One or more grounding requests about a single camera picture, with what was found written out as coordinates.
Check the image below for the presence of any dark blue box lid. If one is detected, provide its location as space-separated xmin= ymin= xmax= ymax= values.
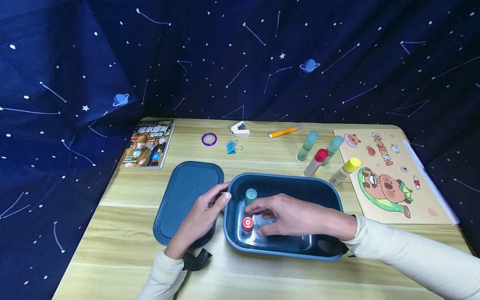
xmin=152 ymin=161 xmax=225 ymax=250

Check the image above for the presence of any person's left forearm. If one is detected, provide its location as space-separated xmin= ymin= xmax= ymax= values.
xmin=136 ymin=250 xmax=188 ymax=300

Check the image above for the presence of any beige cartoon animal folder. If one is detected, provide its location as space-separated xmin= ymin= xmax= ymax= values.
xmin=332 ymin=128 xmax=461 ymax=226

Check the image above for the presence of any orange pen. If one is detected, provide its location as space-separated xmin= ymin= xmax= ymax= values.
xmin=268 ymin=125 xmax=304 ymax=139

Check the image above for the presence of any dark blue plastic box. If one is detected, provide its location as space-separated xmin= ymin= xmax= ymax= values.
xmin=222 ymin=172 xmax=350 ymax=261

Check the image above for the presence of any person's left hand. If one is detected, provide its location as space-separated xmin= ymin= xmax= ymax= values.
xmin=164 ymin=182 xmax=233 ymax=260

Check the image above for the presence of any person's right hand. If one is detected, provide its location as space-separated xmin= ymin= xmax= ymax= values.
xmin=244 ymin=194 xmax=357 ymax=241

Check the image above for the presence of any white stapler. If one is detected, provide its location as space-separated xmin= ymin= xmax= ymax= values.
xmin=230 ymin=121 xmax=251 ymax=138

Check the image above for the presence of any yellow capped glue bottle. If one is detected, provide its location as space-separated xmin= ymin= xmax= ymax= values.
xmin=328 ymin=157 xmax=362 ymax=187

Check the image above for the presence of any black wrist band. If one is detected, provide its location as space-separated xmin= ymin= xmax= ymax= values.
xmin=182 ymin=247 xmax=213 ymax=272

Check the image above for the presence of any comic book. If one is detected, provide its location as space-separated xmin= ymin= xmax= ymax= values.
xmin=117 ymin=120 xmax=176 ymax=170

